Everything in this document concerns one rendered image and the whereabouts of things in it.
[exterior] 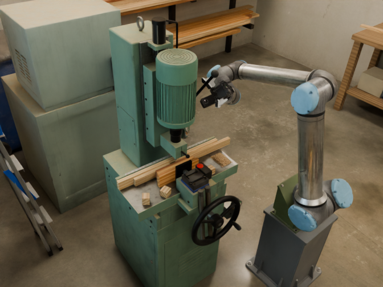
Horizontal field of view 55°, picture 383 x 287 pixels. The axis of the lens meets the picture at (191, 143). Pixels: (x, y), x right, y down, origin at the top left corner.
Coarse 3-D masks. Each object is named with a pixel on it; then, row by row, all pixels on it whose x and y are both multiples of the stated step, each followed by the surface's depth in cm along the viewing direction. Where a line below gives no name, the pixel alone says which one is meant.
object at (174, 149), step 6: (168, 132) 184; (162, 138) 182; (168, 138) 180; (162, 144) 184; (168, 144) 179; (174, 144) 177; (180, 144) 177; (186, 144) 178; (168, 150) 181; (174, 150) 176; (180, 150) 177; (186, 150) 180; (174, 156) 178; (180, 156) 179
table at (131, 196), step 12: (204, 156) 197; (228, 156) 198; (216, 168) 190; (228, 168) 190; (156, 180) 181; (216, 180) 188; (120, 192) 174; (132, 192) 174; (144, 192) 174; (156, 192) 174; (180, 192) 175; (132, 204) 168; (156, 204) 168; (168, 204) 174; (180, 204) 175; (204, 204) 175; (144, 216) 168
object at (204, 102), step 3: (207, 96) 178; (210, 96) 179; (201, 99) 178; (204, 99) 177; (207, 99) 178; (210, 99) 178; (213, 99) 178; (201, 102) 178; (204, 102) 177; (207, 102) 177; (210, 102) 178; (213, 102) 178; (204, 105) 177; (207, 105) 177; (210, 105) 180
